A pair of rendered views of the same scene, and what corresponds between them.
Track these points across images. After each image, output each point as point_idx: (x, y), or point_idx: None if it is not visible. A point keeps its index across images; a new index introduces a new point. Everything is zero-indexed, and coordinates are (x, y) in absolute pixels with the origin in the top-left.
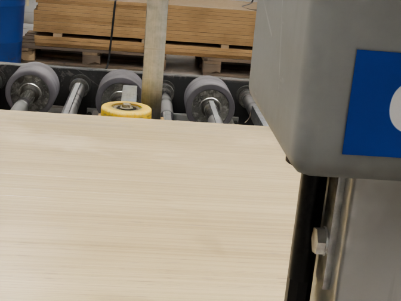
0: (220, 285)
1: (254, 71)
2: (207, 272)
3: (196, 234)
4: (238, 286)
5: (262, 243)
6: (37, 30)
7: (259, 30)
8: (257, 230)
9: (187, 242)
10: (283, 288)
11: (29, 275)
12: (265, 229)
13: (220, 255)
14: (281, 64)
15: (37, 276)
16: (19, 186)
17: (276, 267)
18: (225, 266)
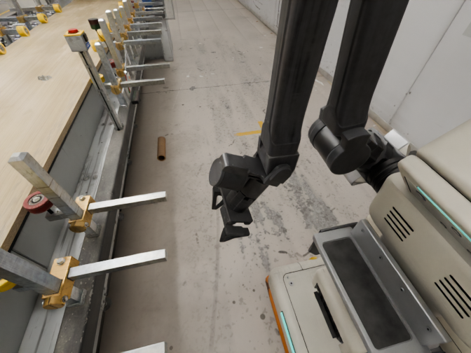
0: (26, 104)
1: (73, 50)
2: (20, 106)
3: (3, 108)
4: (27, 103)
5: (11, 101)
6: None
7: (72, 47)
8: (5, 102)
9: (5, 108)
10: (30, 99)
11: (11, 121)
12: (5, 101)
13: (14, 105)
14: (80, 47)
15: (12, 120)
16: None
17: (22, 100)
18: (19, 104)
